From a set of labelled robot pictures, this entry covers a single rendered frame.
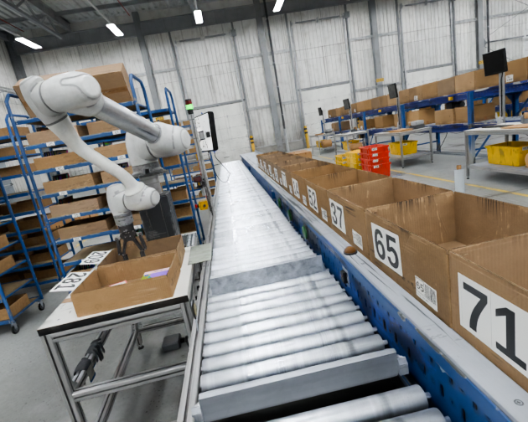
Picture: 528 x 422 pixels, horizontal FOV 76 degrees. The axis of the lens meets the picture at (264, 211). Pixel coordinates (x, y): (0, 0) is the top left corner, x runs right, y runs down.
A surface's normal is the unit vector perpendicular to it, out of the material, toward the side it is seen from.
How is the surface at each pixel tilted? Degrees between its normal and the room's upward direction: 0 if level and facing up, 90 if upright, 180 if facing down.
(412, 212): 90
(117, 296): 91
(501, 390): 0
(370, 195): 89
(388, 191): 90
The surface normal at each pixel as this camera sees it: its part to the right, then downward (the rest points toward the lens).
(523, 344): -0.98, 0.19
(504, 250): 0.11, 0.21
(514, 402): -0.18, -0.96
